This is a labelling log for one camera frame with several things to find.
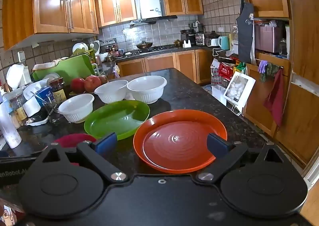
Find white bottle with purple lid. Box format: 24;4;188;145
0;103;22;149

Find white water heater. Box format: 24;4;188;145
139;0;162;19

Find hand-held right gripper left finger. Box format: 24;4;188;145
35;132;130;184

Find red gift bag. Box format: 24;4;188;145
218;63;236;79

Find metal spoon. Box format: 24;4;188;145
30;91;54;114

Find range hood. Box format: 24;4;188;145
130;15;178;26

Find beige cloth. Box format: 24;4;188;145
32;58;68;70

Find green plate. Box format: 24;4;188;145
84;100;151;141

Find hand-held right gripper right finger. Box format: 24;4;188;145
196;133;292;184

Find white dish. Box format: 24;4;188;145
72;43;89;53

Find clear plastic jar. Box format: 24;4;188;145
229;24;240;42

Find white window box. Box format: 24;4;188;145
223;71;256;107

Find gas stove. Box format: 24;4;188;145
138;45;176;54

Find wooden lower cabinet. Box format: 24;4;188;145
243;51;319;167

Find red plate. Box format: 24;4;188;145
53;134;97;167

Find clear round lid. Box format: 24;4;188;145
42;73;60;83

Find teal mug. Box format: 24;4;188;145
218;36;230;50

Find striped red apple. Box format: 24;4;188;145
84;75;101;92

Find row of condiment bottles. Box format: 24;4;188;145
105;45;124;57

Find pink appliance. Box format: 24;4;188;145
255;25;282;53

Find long wooden wall cabinet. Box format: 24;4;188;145
2;0;99;50

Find white patterned gift bag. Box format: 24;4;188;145
211;59;221;85

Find glass cup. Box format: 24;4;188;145
41;98;64;124

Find green cutting board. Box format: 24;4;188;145
32;54;96;82

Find wooden base cabinets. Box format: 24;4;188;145
117;49;213;84

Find red cloth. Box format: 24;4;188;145
264;69;285;127

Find clear glass jar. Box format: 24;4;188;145
9;89;28;127

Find dark sauce jar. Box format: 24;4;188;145
49;78;67;103

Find orange plate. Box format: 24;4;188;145
133;110;228;174

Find white ribbed plastic bowl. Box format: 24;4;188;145
127;76;167;105
94;80;129;104
58;94;95;123

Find dark red apple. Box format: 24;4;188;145
71;78;86;93

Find blue and white carton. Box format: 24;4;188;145
35;87;54;107

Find black apron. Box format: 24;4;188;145
236;0;255;64

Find clear plastic container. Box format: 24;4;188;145
24;79;50;99

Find white paper bag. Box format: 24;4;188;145
211;84;227;107

